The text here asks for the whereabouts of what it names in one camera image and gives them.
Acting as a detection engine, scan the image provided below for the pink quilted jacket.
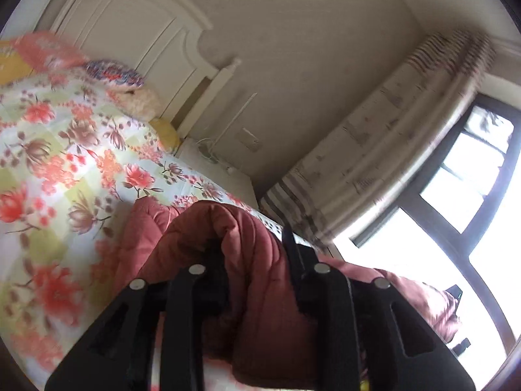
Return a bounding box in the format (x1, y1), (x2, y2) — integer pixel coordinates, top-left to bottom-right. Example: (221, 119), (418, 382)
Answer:
(115, 197), (474, 390)

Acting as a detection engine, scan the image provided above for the patterned striped curtain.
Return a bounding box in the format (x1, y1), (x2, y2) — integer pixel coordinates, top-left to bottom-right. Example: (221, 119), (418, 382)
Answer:
(260, 30), (495, 248)

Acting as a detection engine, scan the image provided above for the white nightstand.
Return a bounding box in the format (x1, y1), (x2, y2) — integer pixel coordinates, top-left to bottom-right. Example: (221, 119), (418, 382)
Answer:
(176, 138), (258, 209)

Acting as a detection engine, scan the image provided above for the dark framed window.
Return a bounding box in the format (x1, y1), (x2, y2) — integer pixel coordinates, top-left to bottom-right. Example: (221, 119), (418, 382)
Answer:
(353, 94), (520, 353)

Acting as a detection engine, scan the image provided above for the silver desk lamp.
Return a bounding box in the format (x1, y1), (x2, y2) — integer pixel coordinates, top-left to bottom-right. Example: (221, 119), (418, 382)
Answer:
(201, 92), (258, 163)

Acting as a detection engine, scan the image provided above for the floral bed sheet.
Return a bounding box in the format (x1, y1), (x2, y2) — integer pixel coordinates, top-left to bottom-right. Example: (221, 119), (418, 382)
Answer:
(0, 69), (286, 388)

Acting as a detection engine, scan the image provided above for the yellow fluffy pillow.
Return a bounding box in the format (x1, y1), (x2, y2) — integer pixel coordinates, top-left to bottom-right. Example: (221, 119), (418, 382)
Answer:
(112, 87), (163, 122)

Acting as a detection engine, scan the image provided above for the colourful patterned pillow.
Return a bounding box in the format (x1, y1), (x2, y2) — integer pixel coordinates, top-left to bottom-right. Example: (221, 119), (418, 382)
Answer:
(84, 60), (145, 91)

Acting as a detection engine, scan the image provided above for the white wooden headboard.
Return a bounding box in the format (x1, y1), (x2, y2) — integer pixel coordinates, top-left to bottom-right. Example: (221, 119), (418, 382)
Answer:
(50, 0), (242, 138)

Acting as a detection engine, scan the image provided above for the white charger cable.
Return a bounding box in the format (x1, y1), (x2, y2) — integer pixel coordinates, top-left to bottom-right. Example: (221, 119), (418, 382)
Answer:
(196, 137), (238, 176)

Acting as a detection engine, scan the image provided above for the beige wall socket panel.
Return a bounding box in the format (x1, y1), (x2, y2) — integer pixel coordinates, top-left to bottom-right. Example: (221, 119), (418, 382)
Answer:
(235, 128), (262, 153)

